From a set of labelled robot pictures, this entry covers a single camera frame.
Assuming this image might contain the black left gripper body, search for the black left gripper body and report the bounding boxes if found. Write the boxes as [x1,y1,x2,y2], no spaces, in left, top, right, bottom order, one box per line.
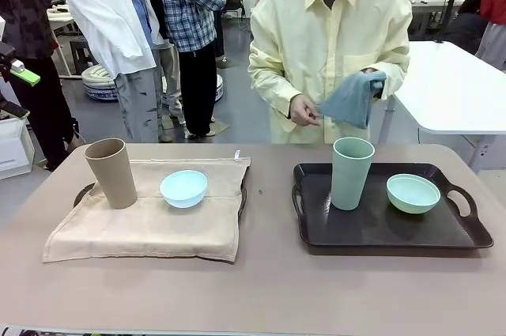
[0,41,17,102]

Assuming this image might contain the tall brown cup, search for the tall brown cup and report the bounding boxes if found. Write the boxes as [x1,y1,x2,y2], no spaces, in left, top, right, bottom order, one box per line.
[83,138,138,210]

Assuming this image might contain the beige cloth mat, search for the beige cloth mat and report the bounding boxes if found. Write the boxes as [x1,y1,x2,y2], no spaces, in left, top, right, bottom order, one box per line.
[42,149,252,264]

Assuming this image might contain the light blue bowl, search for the light blue bowl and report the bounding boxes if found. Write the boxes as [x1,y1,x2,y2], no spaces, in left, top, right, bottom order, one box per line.
[159,169,209,209]

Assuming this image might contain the blue-grey cloth mat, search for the blue-grey cloth mat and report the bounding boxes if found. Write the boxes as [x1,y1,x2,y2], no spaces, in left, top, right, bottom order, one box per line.
[318,70,387,130]

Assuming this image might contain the tall green cup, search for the tall green cup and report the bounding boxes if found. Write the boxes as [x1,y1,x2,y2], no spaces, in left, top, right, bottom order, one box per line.
[330,137,376,211]

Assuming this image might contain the light green bowl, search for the light green bowl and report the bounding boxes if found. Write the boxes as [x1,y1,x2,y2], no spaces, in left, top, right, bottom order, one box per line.
[386,173,441,215]

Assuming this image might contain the person's right forearm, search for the person's right forearm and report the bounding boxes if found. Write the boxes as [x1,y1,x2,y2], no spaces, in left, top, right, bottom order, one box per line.
[247,47,305,134]

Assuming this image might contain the person's left forearm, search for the person's left forearm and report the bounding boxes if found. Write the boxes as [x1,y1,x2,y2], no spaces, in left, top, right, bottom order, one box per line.
[371,51,412,102]

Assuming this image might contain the dark brown tray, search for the dark brown tray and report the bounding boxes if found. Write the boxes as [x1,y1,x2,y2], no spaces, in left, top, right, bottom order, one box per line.
[291,161,495,257]
[73,169,249,264]

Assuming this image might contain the person's right hand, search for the person's right hand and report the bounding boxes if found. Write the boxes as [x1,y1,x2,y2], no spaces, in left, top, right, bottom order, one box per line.
[288,94,322,128]

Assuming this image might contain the white box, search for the white box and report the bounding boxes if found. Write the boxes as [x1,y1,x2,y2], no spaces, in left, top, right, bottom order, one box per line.
[0,117,36,181]

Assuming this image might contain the person in dark patterned top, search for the person in dark patterned top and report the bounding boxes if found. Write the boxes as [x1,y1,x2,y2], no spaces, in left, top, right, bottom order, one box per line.
[0,0,86,171]

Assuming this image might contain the black stool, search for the black stool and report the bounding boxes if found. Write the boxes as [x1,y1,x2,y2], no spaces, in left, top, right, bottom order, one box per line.
[69,35,96,73]

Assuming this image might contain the white and blue round cushion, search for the white and blue round cushion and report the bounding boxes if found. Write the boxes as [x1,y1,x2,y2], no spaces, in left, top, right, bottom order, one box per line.
[161,73,225,107]
[81,65,119,103]

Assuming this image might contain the person in white shirt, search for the person in white shirt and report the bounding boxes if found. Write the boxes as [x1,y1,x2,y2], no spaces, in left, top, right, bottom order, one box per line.
[61,0,167,143]

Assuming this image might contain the person in plaid shirt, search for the person in plaid shirt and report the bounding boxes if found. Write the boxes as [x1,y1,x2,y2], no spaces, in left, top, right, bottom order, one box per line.
[156,0,228,139]

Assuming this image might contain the person in yellow shirt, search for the person in yellow shirt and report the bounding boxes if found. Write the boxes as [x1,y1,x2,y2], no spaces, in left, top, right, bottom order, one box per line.
[247,0,412,145]

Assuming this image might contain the white table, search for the white table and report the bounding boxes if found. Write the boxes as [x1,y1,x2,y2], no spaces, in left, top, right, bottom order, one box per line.
[389,40,506,173]

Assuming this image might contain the black tripod pole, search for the black tripod pole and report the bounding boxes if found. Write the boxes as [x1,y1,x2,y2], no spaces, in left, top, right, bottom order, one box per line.
[434,0,470,45]

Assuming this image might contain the person in black jacket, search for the person in black jacket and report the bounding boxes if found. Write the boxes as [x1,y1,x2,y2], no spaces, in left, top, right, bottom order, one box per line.
[444,0,489,43]

